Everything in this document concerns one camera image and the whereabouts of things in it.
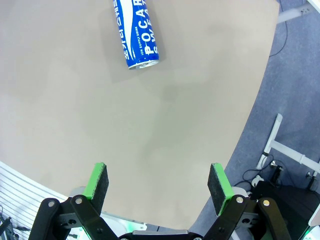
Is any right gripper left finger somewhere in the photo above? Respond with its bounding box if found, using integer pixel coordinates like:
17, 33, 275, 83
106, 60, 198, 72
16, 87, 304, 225
27, 162, 119, 240

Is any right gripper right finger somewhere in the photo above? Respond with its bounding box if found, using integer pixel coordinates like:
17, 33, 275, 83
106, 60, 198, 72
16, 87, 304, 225
203, 162, 293, 240

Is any blue Pocari Sweat can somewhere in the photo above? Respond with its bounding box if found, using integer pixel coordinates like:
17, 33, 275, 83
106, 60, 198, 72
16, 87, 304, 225
111, 0, 161, 71

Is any white plug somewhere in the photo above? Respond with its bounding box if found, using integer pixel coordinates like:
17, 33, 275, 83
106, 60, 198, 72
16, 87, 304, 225
250, 174, 265, 187

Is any black clamp device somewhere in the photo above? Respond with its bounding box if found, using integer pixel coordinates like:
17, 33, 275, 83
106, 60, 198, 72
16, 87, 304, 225
269, 161, 285, 188

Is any white slatted panel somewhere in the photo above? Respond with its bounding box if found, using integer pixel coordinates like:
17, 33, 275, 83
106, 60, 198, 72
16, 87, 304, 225
0, 161, 69, 240

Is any white side table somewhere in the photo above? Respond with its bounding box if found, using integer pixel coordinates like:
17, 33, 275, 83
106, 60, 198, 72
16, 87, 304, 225
256, 0, 320, 176

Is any black floor cable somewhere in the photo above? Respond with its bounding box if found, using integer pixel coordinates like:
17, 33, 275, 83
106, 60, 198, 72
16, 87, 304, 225
268, 19, 289, 58

